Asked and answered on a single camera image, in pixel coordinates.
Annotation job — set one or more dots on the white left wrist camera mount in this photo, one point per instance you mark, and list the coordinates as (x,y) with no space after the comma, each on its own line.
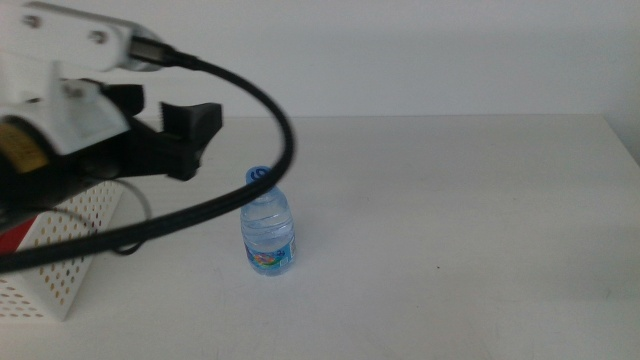
(60,40)

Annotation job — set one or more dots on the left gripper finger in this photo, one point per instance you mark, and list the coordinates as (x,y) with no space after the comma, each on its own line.
(200,120)
(127,100)

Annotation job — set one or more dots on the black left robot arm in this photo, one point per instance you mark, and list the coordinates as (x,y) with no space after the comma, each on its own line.
(30,190)

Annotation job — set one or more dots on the white perforated plastic basket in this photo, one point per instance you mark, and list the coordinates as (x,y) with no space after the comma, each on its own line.
(55,280)

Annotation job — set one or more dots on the red cola can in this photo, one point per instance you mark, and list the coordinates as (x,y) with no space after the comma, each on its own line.
(12,240)

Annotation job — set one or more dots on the clear water bottle blue cap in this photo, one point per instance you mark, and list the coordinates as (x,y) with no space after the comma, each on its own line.
(267,235)

